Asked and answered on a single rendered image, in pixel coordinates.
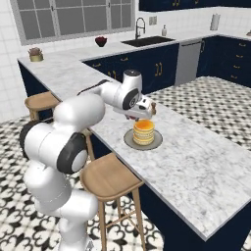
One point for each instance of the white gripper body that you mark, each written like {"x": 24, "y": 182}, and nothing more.
{"x": 140, "y": 115}

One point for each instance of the dark blue counter base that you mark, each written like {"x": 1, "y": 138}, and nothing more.
{"x": 183, "y": 228}

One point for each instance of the dark blue sink cupboards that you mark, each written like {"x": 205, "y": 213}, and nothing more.
{"x": 147, "y": 67}

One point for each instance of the golden pancake stack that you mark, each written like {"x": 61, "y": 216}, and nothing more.
{"x": 143, "y": 132}

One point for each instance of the grey wall outlet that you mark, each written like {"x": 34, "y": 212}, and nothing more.
{"x": 152, "y": 20}

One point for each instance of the white soap dispenser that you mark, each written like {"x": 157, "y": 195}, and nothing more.
{"x": 164, "y": 31}

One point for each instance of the dark red bowl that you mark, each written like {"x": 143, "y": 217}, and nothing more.
{"x": 101, "y": 41}

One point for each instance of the grey framed window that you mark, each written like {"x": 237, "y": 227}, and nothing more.
{"x": 78, "y": 18}

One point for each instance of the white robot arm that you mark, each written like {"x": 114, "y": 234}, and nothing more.
{"x": 65, "y": 150}

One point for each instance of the plant in yellow pot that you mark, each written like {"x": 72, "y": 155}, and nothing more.
{"x": 36, "y": 55}

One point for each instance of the grey round plate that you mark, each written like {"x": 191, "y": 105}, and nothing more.
{"x": 158, "y": 140}

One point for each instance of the dark blue drawer cupboards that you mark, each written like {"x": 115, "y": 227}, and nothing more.
{"x": 225, "y": 59}

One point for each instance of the small brown white item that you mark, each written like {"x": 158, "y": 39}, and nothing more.
{"x": 153, "y": 107}

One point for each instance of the steel dishwasher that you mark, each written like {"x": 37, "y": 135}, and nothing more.
{"x": 188, "y": 62}

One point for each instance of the black sink basin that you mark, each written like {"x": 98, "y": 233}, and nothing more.
{"x": 147, "y": 41}

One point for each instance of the wooden bar stool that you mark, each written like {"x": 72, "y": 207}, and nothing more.
{"x": 108, "y": 178}
{"x": 40, "y": 101}

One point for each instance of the black tap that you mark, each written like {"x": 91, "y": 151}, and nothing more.
{"x": 138, "y": 27}

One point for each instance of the dark blue wall cupboards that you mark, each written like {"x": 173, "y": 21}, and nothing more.
{"x": 196, "y": 3}

